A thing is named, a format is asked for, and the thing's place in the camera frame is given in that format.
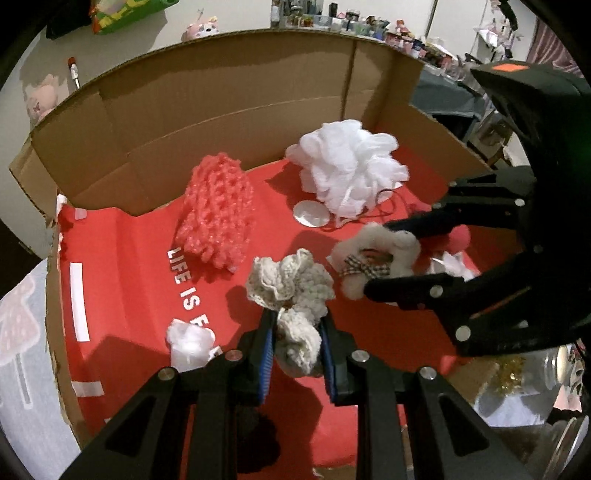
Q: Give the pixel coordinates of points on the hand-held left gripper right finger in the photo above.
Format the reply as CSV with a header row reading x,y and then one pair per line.
x,y
328,364

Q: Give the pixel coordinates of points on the brush with red tip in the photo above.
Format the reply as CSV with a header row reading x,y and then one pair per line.
x,y
74,74

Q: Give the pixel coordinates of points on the cardboard box with red inside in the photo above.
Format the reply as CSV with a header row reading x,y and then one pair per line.
x,y
184,106

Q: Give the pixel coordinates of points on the white mesh bath pouf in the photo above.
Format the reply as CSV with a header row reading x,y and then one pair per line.
x,y
346,161

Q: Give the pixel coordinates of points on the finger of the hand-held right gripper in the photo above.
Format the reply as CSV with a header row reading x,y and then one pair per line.
x,y
443,217
415,288

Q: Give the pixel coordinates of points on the light printed tablecloth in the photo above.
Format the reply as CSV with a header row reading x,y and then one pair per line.
x,y
23,369

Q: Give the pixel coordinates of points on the pink plush toy with face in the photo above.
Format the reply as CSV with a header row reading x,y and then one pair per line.
x,y
202,28

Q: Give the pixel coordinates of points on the row of bottles and jars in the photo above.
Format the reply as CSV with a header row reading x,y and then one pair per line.
x,y
369,23

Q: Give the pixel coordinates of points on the beige fluffy scrunchie plaid bow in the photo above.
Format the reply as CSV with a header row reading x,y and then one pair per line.
x,y
355,249

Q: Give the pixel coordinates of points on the pink crocheted scrunchie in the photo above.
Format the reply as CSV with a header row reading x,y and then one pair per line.
x,y
212,207

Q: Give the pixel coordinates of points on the cream lace scrunchie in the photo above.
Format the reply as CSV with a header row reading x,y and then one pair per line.
x,y
300,281

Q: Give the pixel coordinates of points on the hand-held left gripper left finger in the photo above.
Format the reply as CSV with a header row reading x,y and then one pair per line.
x,y
266,364

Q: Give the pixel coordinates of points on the small clear jar gold contents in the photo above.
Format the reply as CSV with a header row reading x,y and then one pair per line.
x,y
512,383

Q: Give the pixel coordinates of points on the black bag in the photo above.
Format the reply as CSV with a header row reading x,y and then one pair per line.
x,y
69,23

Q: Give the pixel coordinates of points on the pale pink plush toy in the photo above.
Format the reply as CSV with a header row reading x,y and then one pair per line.
x,y
44,97

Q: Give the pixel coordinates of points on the side table with dark cloth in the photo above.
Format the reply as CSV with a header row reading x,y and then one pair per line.
x,y
438,97

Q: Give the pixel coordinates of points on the round white disc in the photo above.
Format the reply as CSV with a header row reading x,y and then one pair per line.
x,y
311,213

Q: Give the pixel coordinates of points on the white label tag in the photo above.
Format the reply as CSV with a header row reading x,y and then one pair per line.
x,y
450,267

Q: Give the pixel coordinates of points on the white fluffy scrunchie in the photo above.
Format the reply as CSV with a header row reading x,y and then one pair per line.
x,y
189,341

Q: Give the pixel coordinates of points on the green and red packet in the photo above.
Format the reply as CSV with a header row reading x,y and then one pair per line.
x,y
129,16

